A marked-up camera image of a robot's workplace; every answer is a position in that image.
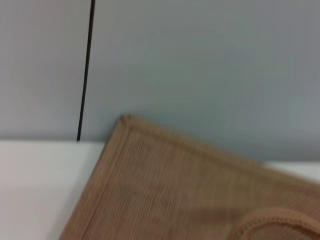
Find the brown jute handbag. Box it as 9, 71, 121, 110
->
58, 113, 320, 240

